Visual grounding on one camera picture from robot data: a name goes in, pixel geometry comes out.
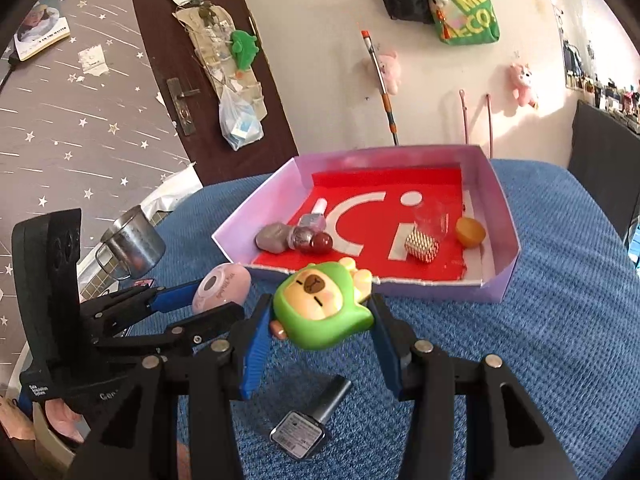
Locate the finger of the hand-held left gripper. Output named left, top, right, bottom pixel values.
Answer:
left=80, top=280, right=203, bottom=336
left=95, top=302, right=246, bottom=357

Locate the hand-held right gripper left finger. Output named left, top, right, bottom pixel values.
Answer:
left=67, top=292, right=273, bottom=480

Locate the white plastic bag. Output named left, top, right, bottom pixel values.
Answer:
left=218, top=85, right=264, bottom=152

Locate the grey oval stone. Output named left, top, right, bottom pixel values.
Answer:
left=255, top=223, right=296, bottom=253

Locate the metal cup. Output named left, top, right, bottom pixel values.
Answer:
left=95, top=205, right=167, bottom=281

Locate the row of cosmetic bottles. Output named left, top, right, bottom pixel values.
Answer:
left=565, top=40, right=640, bottom=126

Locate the dark brown door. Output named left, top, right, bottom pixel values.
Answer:
left=126, top=0, right=300, bottom=186

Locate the hanging clear pocket organizer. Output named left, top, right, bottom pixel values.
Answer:
left=172, top=2, right=268, bottom=121

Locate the metal door handle plate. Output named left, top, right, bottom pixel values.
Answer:
left=166, top=77, right=201, bottom=136

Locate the pink round case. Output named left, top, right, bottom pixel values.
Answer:
left=192, top=262, right=252, bottom=315

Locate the green capybara toy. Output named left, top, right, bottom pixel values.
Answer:
left=269, top=256, right=375, bottom=351

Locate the dark glitter ball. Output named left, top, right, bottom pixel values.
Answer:
left=291, top=226, right=316, bottom=251

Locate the green tote bag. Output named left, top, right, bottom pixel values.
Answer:
left=437, top=0, right=501, bottom=47

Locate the pink wall hook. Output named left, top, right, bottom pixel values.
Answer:
left=459, top=89, right=471, bottom=146
left=484, top=94, right=496, bottom=158

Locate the printed booklet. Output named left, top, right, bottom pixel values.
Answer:
left=14, top=0, right=71, bottom=61

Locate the blue knitted blanket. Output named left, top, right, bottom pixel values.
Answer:
left=125, top=159, right=640, bottom=480

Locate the orange round block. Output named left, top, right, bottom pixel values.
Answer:
left=455, top=216, right=487, bottom=248

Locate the black cabinet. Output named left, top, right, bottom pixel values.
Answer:
left=567, top=100, right=640, bottom=241

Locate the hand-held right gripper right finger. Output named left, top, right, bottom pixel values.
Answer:
left=367, top=292, right=581, bottom=480

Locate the clear glass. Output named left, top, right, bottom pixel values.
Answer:
left=414, top=200, right=451, bottom=241

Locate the white paper scrap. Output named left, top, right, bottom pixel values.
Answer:
left=79, top=45, right=108, bottom=76

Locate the pink plush toy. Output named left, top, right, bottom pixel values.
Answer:
left=376, top=50, right=402, bottom=95
left=509, top=62, right=540, bottom=108

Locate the pink cardboard box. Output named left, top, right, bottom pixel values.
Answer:
left=211, top=144, right=522, bottom=305

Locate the person's left hand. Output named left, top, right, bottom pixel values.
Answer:
left=47, top=402, right=93, bottom=443

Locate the mop pole with orange band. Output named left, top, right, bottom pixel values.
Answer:
left=361, top=30, right=400, bottom=146

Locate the red sheet with white print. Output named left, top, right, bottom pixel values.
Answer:
left=250, top=162, right=473, bottom=281

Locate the green crocodile toy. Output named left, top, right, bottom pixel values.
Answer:
left=230, top=30, right=261, bottom=70

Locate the square bottle with grey cap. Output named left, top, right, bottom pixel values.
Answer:
left=270, top=375, right=353, bottom=460

